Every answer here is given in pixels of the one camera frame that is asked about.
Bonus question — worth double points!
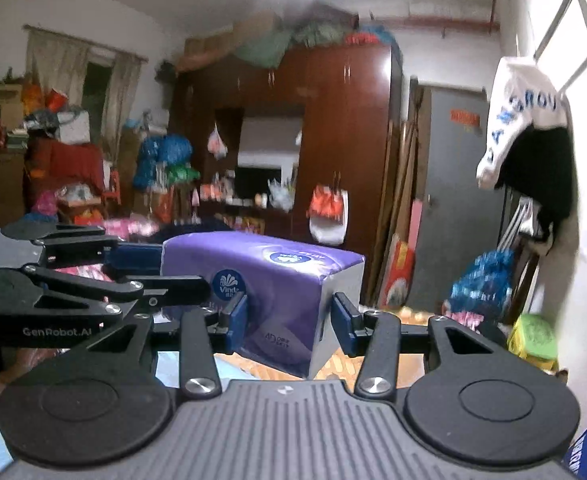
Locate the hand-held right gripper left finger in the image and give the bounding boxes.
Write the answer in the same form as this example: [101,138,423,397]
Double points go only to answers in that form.
[73,292,250,402]

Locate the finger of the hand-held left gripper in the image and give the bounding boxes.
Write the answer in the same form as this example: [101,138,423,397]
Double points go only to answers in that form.
[22,264,211,317]
[32,225,165,278]

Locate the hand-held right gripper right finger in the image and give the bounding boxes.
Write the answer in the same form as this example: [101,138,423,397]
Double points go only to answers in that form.
[331,291,511,402]

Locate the purple tissue pack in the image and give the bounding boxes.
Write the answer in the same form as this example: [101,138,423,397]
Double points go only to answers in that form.
[160,231,367,380]

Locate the red printed packet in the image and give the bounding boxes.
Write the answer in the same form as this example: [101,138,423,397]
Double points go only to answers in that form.
[379,239,417,311]

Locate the red and white hanging bag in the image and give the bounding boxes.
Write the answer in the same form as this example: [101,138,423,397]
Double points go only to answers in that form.
[307,184,351,247]

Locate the pile of blue bags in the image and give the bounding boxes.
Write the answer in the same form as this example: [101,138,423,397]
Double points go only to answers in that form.
[132,133,195,192]

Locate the red cloth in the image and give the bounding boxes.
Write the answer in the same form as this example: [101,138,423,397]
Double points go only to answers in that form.
[27,139,106,202]

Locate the clear plastic bag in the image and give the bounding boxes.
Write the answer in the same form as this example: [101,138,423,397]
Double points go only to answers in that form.
[267,176,295,212]

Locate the leaning wooden boards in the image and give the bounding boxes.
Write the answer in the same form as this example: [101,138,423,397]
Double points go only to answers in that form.
[367,119,420,307]

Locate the pink hanging plastic bag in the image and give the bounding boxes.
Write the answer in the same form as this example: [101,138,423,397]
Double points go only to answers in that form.
[206,121,228,161]

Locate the blue plastic bag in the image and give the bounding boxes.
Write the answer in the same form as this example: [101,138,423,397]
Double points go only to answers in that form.
[447,249,517,322]

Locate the brown wooden cabinet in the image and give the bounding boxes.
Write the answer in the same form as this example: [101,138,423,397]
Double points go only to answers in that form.
[0,150,28,229]

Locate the grey door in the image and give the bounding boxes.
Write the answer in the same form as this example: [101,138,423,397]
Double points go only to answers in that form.
[413,84,510,311]

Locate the dark wooden wardrobe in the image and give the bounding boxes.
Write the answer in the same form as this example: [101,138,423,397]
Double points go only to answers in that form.
[168,42,405,307]

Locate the beige window curtain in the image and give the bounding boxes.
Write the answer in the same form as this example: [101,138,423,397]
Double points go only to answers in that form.
[24,26,145,162]

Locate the brown cardboard box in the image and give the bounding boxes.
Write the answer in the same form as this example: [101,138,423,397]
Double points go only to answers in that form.
[174,11,285,72]

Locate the black garment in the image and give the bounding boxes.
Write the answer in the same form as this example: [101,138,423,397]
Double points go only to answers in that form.
[493,125,577,257]

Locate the red ceiling pipe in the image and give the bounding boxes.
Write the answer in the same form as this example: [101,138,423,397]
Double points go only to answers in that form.
[372,14,502,32]

